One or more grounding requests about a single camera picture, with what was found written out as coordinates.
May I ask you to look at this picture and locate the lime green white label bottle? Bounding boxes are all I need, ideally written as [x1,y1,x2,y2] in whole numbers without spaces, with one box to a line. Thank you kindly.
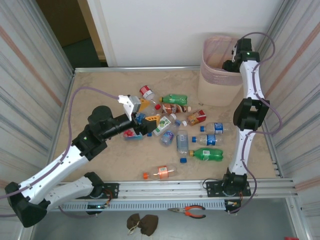
[152,113,178,137]

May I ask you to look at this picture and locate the red white label bottle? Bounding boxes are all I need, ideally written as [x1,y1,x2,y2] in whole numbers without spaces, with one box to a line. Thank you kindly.
[139,84,162,111]

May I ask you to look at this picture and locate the purple label bottle blue cap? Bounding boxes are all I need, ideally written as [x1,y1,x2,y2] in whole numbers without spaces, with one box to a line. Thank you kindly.
[159,120,183,146]

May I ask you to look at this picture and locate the brown label bottle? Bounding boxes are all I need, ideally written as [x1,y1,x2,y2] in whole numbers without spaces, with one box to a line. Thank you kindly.
[161,103,193,115]

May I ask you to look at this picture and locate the red fruit blue label bottle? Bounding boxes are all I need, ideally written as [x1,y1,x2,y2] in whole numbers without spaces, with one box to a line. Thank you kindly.
[121,128,153,142]

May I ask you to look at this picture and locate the grey label bottle blue cap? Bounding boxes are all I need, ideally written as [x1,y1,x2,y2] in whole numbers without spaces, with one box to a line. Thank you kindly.
[175,129,190,165]

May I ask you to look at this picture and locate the orange label clear bottle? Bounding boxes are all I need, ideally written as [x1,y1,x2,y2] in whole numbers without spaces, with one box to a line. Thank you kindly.
[142,163,180,181]

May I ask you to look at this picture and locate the pink bin liner bag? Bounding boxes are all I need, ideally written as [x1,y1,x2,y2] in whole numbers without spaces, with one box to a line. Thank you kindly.
[202,35,245,85]

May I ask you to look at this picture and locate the beige ribbed bin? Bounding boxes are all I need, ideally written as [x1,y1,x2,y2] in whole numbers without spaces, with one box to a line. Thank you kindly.
[197,35,247,108]

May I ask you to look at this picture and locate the green bottle yellow cap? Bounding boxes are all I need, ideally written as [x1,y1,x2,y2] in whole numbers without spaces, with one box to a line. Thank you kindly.
[188,147,225,162]
[159,93,189,106]

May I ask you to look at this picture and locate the orange red label bottle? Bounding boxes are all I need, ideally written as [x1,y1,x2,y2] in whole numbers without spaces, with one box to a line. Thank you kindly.
[182,109,208,128]

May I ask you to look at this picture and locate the blue label water bottle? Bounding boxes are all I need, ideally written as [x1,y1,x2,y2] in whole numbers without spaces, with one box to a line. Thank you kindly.
[191,133,227,148]
[199,121,235,135]

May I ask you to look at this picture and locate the black controller board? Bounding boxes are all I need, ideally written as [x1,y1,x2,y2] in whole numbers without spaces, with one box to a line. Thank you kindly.
[224,199,243,215]
[85,202,111,216]

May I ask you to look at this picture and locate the brown cloth pouch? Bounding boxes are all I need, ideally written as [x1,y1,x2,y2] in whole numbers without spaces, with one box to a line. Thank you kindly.
[126,213,160,238]

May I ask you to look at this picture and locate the brown wooden door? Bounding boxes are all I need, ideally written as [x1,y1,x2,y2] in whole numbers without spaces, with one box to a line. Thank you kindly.
[36,0,101,61]

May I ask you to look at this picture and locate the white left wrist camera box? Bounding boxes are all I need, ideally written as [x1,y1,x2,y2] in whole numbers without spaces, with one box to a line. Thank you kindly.
[117,94,141,119]

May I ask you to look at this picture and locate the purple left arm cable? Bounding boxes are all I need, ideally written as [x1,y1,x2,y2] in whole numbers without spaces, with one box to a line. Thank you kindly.
[0,86,121,219]

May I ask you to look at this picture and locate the aluminium table edge rail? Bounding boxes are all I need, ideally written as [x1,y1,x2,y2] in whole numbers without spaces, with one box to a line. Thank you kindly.
[73,65,202,74]

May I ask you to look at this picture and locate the aluminium mounting rail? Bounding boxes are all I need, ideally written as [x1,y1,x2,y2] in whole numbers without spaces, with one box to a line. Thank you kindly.
[26,177,300,201]

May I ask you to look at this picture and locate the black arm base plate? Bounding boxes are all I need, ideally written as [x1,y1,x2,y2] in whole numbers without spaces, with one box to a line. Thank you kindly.
[94,182,120,200]
[205,180,252,199]

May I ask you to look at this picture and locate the white slotted cable duct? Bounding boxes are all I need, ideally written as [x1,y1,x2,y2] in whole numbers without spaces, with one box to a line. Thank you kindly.
[58,200,227,212]

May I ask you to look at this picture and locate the white door frame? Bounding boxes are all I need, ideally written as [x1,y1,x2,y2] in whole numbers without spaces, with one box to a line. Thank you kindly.
[86,0,118,68]

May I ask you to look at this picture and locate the orange handled pliers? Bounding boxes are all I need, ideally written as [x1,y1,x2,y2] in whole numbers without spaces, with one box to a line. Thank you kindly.
[167,204,207,219]

